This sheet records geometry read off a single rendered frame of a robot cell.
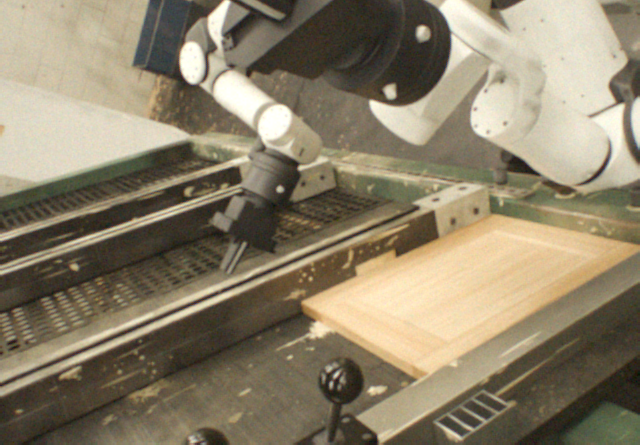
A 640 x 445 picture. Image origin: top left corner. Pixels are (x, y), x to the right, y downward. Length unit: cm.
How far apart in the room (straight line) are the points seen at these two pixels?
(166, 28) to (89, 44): 112
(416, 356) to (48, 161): 410
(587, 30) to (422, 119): 23
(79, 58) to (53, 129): 151
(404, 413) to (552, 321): 22
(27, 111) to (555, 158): 419
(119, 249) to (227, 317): 51
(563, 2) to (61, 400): 73
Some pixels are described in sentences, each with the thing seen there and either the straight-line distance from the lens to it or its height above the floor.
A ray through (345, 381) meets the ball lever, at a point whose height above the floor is 145.
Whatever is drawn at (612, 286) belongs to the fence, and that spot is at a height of 104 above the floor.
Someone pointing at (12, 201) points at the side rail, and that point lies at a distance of 233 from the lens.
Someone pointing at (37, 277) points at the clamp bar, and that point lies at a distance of 135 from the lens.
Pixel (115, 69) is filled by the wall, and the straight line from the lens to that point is 612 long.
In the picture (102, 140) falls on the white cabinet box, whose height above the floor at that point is 67.
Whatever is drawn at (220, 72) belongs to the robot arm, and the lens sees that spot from 125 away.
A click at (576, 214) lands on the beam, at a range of 106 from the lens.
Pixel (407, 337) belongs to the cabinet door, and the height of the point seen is 121.
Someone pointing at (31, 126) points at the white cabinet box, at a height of 113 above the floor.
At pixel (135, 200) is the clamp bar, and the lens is 165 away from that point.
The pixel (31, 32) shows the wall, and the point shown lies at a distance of 600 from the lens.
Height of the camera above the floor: 176
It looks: 33 degrees down
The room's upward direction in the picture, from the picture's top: 76 degrees counter-clockwise
